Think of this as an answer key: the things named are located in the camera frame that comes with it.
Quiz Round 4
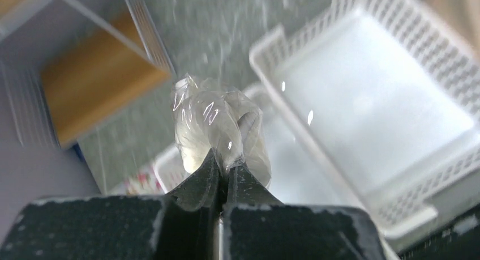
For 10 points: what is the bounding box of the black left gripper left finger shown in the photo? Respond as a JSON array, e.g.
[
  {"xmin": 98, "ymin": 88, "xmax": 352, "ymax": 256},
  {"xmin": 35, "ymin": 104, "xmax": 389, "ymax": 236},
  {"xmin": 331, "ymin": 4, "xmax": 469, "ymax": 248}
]
[{"xmin": 166, "ymin": 149, "xmax": 221, "ymax": 212}]

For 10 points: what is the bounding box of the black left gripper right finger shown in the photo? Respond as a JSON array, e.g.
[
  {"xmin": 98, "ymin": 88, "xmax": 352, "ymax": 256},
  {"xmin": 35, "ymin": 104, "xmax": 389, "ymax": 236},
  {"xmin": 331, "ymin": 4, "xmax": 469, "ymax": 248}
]
[{"xmin": 223, "ymin": 163, "xmax": 284, "ymax": 210}]

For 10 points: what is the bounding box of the clear bag of garlic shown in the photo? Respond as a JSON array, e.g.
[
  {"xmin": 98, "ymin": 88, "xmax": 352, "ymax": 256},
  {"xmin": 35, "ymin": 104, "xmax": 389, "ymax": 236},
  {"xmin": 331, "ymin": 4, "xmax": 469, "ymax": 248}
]
[{"xmin": 172, "ymin": 74, "xmax": 272, "ymax": 187}]

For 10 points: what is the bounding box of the left white plastic basket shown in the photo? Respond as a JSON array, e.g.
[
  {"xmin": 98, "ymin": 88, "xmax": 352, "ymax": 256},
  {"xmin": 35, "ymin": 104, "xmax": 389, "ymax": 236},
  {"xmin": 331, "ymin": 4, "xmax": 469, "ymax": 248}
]
[{"xmin": 153, "ymin": 82, "xmax": 398, "ymax": 260}]

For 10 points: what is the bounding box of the white plastic basket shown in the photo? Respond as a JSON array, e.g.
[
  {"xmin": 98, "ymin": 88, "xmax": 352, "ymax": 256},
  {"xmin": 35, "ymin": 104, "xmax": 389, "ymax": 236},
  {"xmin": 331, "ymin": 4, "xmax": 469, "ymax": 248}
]
[
  {"xmin": 250, "ymin": 0, "xmax": 479, "ymax": 239},
  {"xmin": 153, "ymin": 82, "xmax": 398, "ymax": 260}
]

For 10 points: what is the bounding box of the right white plastic basket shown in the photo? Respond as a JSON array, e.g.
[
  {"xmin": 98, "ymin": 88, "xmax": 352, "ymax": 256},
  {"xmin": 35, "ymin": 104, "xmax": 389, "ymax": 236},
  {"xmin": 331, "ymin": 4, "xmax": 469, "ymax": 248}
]
[{"xmin": 250, "ymin": 0, "xmax": 479, "ymax": 239}]

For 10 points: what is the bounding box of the white wire wooden shelf rack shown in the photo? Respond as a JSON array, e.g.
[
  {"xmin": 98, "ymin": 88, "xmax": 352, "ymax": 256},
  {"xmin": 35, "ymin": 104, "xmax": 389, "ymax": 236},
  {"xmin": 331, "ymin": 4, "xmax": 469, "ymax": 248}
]
[{"xmin": 1, "ymin": 0, "xmax": 175, "ymax": 150}]

